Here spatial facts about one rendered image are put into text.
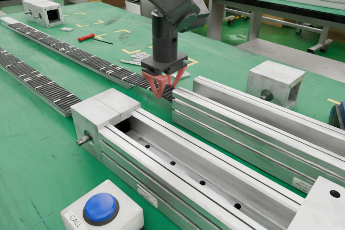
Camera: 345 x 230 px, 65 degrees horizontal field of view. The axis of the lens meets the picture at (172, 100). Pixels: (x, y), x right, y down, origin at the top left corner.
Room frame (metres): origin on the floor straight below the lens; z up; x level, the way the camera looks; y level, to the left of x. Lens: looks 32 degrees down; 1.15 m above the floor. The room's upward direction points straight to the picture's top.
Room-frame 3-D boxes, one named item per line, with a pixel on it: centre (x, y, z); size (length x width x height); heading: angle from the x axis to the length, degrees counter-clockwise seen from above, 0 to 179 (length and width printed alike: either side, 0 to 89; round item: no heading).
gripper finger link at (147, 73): (0.58, 0.03, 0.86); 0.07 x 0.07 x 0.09; 50
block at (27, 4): (1.39, 0.69, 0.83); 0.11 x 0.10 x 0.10; 141
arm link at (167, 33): (0.59, 0.01, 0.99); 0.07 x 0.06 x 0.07; 126
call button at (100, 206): (0.23, 0.09, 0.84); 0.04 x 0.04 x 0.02
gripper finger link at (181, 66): (0.60, 0.01, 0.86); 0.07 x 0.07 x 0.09; 50
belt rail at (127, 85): (1.01, 0.47, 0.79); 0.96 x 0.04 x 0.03; 47
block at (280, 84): (0.58, -0.24, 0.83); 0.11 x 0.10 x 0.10; 135
